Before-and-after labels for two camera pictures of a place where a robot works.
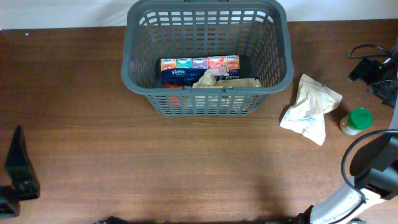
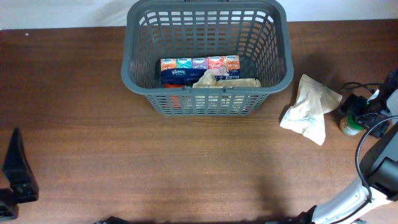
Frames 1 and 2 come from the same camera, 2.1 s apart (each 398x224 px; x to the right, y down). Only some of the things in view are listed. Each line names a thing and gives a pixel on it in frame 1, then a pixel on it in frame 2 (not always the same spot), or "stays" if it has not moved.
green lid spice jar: [357, 120] stays
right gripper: [365, 70] → [356, 106]
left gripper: [18, 191] stays
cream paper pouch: [307, 117] stays
